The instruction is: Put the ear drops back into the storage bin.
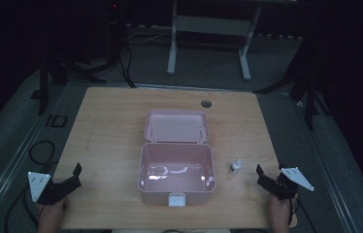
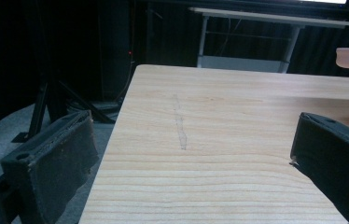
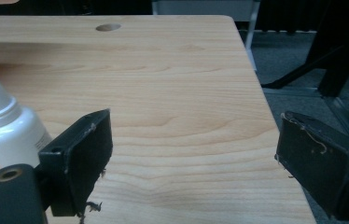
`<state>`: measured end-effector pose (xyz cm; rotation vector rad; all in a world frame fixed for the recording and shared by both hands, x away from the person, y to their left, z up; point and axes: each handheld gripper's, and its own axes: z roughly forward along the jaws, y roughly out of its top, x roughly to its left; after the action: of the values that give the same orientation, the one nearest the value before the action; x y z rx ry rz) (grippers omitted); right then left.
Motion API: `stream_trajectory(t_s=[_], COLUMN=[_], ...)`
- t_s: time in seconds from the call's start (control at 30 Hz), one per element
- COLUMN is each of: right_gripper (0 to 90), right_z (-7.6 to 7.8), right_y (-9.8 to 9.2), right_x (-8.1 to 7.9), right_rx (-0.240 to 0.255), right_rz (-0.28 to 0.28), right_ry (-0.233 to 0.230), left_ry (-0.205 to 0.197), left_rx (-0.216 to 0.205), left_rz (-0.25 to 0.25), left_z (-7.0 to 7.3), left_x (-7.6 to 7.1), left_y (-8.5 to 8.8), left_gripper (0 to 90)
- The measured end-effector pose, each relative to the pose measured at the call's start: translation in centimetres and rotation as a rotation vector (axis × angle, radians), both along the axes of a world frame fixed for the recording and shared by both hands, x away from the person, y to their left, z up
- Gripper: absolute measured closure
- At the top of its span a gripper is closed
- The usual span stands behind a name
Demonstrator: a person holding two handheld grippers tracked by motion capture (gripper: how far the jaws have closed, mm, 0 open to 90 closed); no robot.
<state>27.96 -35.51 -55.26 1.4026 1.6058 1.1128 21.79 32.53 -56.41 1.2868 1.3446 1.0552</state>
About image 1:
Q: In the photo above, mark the small white dropper bottle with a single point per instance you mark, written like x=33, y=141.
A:
x=236, y=166

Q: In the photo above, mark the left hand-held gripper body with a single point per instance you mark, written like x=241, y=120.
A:
x=39, y=185

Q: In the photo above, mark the white metal desk frame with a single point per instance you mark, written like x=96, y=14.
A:
x=212, y=26

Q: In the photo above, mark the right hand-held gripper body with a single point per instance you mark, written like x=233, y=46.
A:
x=291, y=181

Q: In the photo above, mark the person's right hand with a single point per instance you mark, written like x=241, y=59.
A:
x=279, y=215

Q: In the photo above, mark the black metal stand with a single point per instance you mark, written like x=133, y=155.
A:
x=302, y=84
x=53, y=69

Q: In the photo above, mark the pink plastic box with lid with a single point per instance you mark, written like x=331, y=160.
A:
x=177, y=155

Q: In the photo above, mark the person's left hand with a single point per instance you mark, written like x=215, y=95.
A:
x=52, y=216

